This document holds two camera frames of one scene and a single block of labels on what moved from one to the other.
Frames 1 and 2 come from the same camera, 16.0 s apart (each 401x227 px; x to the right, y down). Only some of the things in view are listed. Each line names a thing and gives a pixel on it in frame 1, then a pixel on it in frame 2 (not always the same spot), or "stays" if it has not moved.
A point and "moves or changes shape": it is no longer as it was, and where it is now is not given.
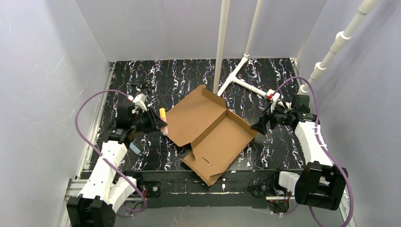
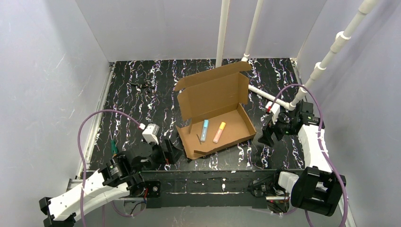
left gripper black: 150,118 to 167,149
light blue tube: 134,148 moves or changes shape
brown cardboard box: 198,118 to 214,104
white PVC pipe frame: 364,6 stays
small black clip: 146,86 stays
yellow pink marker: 164,129 to 219,132
